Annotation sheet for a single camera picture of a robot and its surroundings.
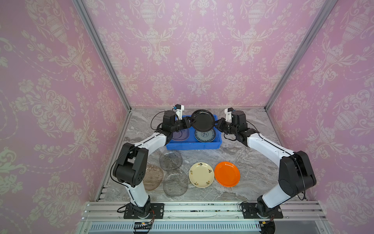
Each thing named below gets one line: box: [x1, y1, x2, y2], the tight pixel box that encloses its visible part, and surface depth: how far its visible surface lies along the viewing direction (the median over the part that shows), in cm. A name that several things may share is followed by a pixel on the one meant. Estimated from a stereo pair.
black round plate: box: [191, 109, 215, 133], surface depth 88 cm
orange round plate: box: [214, 161, 242, 188], surface depth 87 cm
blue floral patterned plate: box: [194, 129, 217, 143], surface depth 103 cm
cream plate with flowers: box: [188, 161, 215, 189], surface depth 88 cm
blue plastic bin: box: [165, 114, 223, 151], surface depth 99 cm
